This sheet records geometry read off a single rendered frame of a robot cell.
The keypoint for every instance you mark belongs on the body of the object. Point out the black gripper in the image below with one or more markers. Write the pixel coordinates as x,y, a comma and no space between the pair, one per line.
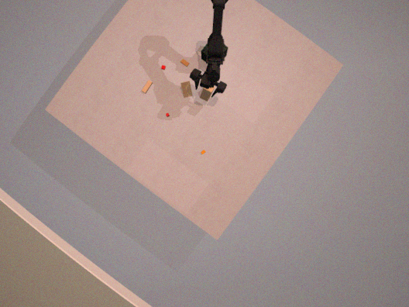
196,75

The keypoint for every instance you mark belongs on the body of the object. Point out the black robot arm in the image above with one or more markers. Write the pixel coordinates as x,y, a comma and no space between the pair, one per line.
215,48

